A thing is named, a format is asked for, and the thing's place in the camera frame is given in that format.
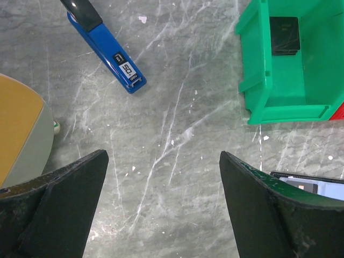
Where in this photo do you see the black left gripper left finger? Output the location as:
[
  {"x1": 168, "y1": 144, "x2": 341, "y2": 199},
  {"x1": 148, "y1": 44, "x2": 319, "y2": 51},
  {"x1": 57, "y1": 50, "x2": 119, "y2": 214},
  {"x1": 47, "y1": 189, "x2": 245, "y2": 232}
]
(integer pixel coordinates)
[{"x1": 1, "y1": 149, "x2": 109, "y2": 257}]

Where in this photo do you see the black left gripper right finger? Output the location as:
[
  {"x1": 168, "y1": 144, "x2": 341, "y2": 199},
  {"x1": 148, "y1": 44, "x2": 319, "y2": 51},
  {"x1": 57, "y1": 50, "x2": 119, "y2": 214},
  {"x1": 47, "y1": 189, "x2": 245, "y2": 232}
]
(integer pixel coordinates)
[{"x1": 219, "y1": 151, "x2": 343, "y2": 257}]

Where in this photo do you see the black leather card holder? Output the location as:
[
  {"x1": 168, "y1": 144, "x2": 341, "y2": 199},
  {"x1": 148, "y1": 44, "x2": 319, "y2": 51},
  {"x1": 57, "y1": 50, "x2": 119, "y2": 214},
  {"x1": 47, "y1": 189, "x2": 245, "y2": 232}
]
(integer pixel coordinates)
[{"x1": 270, "y1": 171, "x2": 344, "y2": 200}]

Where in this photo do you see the black card in holder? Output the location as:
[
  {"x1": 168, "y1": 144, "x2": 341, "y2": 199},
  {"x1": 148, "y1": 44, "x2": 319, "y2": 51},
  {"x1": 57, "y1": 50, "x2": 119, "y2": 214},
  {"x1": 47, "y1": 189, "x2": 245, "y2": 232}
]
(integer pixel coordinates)
[{"x1": 285, "y1": 179, "x2": 318, "y2": 194}]

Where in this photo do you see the white and orange cylinder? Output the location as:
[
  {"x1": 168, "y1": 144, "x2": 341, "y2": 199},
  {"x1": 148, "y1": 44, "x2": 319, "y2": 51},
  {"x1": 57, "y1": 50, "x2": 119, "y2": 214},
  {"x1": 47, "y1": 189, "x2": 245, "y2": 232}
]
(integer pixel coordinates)
[{"x1": 1, "y1": 74, "x2": 54, "y2": 188}]

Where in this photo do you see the red bin left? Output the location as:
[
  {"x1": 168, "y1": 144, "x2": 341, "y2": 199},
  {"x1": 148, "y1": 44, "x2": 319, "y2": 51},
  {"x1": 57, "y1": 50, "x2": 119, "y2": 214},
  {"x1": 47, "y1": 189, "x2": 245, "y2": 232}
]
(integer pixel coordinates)
[{"x1": 329, "y1": 102, "x2": 344, "y2": 120}]

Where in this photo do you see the green bin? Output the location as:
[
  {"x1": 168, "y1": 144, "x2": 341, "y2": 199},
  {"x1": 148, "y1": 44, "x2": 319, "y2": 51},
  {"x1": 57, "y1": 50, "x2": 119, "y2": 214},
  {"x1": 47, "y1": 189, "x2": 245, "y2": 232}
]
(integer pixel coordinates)
[{"x1": 235, "y1": 1, "x2": 343, "y2": 124}]

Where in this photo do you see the blue and black tool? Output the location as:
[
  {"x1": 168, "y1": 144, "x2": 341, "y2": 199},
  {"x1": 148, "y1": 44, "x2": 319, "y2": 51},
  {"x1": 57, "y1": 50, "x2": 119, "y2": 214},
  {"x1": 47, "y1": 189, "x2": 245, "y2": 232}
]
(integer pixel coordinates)
[{"x1": 61, "y1": 0, "x2": 147, "y2": 94}]

